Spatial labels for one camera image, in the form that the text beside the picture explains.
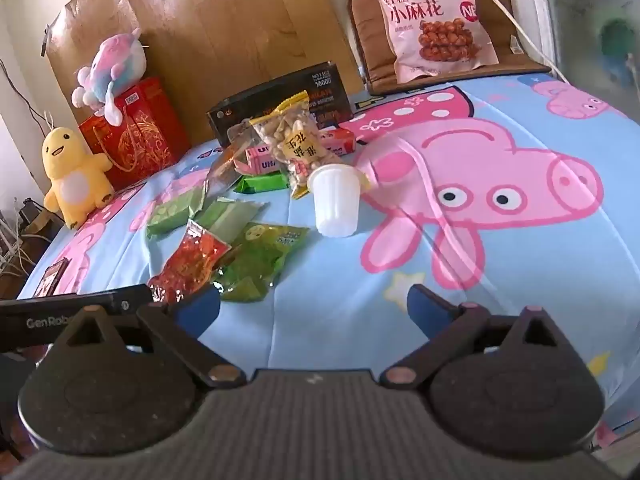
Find pink snack box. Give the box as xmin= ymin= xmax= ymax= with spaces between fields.
xmin=244 ymin=127 xmax=357 ymax=177

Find yellow-green snack packet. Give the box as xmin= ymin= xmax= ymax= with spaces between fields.
xmin=212 ymin=222 xmax=311 ymax=304

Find white jelly cup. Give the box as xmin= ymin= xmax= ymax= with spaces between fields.
xmin=307 ymin=164 xmax=362 ymax=238

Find red snack packet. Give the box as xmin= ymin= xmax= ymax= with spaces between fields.
xmin=148 ymin=219 xmax=232 ymax=304

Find bright green snack packet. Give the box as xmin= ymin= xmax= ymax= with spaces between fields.
xmin=236 ymin=172 xmax=291 ymax=195

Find peanut packet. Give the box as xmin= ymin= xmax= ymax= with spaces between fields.
xmin=249 ymin=91 xmax=347 ymax=201

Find red cardboard box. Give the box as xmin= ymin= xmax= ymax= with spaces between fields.
xmin=78 ymin=77 xmax=192 ymax=192

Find yellow plush duck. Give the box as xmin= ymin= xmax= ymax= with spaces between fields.
xmin=41 ymin=126 xmax=115 ymax=231

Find black wall cable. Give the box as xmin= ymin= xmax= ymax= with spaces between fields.
xmin=0 ymin=57 xmax=47 ymax=128

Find brown chair cushion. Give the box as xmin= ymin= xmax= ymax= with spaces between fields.
xmin=347 ymin=0 xmax=552 ymax=96

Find pale green snack packet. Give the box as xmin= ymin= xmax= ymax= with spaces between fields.
xmin=195 ymin=197 xmax=269 ymax=241
xmin=146 ymin=187 xmax=209 ymax=239

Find tangled white cables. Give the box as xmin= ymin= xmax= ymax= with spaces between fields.
xmin=0 ymin=199 xmax=47 ymax=277

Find wooden board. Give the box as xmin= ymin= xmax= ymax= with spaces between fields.
xmin=47 ymin=0 xmax=367 ymax=147

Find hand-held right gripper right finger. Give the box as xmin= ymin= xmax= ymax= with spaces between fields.
xmin=380 ymin=284 xmax=562 ymax=391

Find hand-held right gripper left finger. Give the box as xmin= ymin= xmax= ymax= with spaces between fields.
xmin=55 ymin=285 xmax=247 ymax=391

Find clear orange snack packet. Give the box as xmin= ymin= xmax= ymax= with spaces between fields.
xmin=207 ymin=120 xmax=257 ymax=194

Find printed cartoon blanket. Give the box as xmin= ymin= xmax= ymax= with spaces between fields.
xmin=17 ymin=74 xmax=640 ymax=443

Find black box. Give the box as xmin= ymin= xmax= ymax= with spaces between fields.
xmin=206 ymin=62 xmax=351 ymax=147

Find pastel plush toy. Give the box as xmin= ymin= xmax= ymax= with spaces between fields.
xmin=71 ymin=27 xmax=149 ymax=127

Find large pink snack bag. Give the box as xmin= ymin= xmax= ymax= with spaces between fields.
xmin=357 ymin=0 xmax=502 ymax=84

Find white cable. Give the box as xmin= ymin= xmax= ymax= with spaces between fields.
xmin=449 ymin=0 xmax=572 ymax=84

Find small dark red box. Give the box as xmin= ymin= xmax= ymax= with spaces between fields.
xmin=35 ymin=258 xmax=70 ymax=297

